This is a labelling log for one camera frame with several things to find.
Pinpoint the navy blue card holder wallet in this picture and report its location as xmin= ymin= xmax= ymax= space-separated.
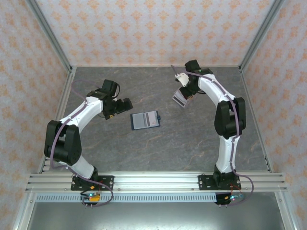
xmin=130 ymin=110 xmax=162 ymax=131

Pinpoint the white card black stripe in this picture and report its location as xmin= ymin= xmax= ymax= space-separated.
xmin=173 ymin=92 xmax=187 ymax=107

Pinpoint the white card red signature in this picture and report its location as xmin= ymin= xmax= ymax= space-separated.
xmin=143 ymin=112 xmax=159 ymax=128

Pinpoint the small controller circuit board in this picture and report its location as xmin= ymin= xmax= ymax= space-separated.
xmin=215 ymin=192 xmax=246 ymax=206
xmin=80 ymin=192 xmax=101 ymax=205

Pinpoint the grey metal panel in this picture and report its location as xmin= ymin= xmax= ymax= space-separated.
xmin=25 ymin=202 xmax=286 ymax=230

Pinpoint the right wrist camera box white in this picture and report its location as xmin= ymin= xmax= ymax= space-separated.
xmin=174 ymin=72 xmax=190 ymax=87

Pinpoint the aluminium side rail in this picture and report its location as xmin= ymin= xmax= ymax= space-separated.
xmin=37 ymin=67 xmax=77 ymax=173
xmin=239 ymin=68 xmax=274 ymax=173

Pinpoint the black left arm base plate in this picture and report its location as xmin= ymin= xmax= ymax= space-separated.
xmin=71 ymin=175 xmax=115 ymax=191

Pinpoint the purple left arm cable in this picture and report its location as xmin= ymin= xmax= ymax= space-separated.
xmin=49 ymin=80 xmax=114 ymax=208

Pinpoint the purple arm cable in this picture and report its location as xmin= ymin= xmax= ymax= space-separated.
xmin=49 ymin=80 xmax=114 ymax=208
xmin=170 ymin=64 xmax=255 ymax=207

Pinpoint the aluminium mounting rail beam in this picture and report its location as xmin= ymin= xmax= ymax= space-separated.
xmin=25 ymin=172 xmax=288 ymax=192

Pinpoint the aluminium frame post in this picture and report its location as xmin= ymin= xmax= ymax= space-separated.
xmin=25 ymin=0 xmax=74 ymax=72
xmin=239 ymin=0 xmax=287 ymax=72

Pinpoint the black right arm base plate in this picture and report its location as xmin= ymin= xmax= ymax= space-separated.
xmin=198 ymin=174 xmax=240 ymax=191

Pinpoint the grey slotted cable duct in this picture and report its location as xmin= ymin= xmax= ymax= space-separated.
xmin=35 ymin=193 xmax=218 ymax=203

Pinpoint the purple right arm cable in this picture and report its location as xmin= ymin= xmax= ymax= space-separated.
xmin=170 ymin=64 xmax=255 ymax=207

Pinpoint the aluminium frame leg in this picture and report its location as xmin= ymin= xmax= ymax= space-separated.
xmin=13 ymin=191 xmax=36 ymax=230
xmin=274 ymin=191 xmax=297 ymax=230

